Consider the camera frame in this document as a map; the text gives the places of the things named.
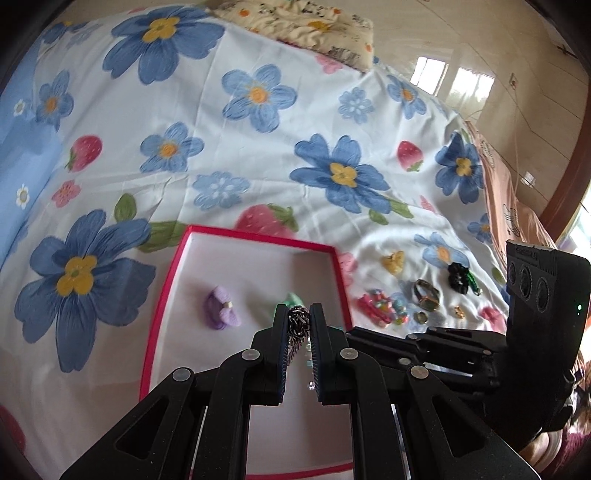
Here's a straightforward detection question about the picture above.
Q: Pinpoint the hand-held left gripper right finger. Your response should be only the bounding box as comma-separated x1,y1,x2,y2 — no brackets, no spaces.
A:
308,302,539,480

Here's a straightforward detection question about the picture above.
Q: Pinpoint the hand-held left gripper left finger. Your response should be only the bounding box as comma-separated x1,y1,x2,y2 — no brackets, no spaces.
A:
59,302,289,480

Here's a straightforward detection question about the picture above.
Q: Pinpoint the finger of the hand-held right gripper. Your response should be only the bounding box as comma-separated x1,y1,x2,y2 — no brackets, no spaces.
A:
345,325,499,385
406,327,506,358

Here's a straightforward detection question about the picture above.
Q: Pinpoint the silver chain bracelet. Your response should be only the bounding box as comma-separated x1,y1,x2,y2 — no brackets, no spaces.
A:
284,305,317,391

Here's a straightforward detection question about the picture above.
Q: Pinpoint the pink beaded hair clip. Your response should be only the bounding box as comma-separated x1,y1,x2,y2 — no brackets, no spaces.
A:
356,289,409,328

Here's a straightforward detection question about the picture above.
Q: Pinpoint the bronze mesh band watch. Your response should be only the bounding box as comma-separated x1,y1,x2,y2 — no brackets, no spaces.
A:
412,278,441,311

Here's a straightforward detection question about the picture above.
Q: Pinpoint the yellow hair claw clip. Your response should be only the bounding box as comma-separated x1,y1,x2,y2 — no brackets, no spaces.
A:
381,250,406,276

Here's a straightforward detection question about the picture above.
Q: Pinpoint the red shallow box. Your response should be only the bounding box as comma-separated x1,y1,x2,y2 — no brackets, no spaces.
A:
139,224,354,480

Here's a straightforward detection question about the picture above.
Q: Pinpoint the black scrunchie with green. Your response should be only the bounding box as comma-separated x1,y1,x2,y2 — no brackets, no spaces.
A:
446,261,483,296

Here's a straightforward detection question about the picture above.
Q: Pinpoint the purple bow hair clip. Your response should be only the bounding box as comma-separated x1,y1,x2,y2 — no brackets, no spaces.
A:
205,286,243,330

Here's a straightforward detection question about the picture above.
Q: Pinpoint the maroon cloth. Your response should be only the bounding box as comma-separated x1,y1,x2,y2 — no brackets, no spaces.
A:
540,360,591,467

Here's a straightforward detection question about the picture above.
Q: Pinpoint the peach printed blanket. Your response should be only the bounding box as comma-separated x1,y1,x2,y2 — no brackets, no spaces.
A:
464,120,559,259

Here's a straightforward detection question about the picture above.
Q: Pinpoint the floral bed sheet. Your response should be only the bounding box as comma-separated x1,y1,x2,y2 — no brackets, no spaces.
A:
0,4,513,480

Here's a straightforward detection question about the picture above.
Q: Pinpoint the light blue pillow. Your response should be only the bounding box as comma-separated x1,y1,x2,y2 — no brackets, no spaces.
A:
0,41,65,273

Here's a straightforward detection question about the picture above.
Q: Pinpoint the cream printed small pillow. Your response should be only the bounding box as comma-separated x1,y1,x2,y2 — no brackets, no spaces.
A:
212,0,376,72

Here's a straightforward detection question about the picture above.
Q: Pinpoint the brown wooden frame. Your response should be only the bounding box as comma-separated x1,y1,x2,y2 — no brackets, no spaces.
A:
538,148,591,243

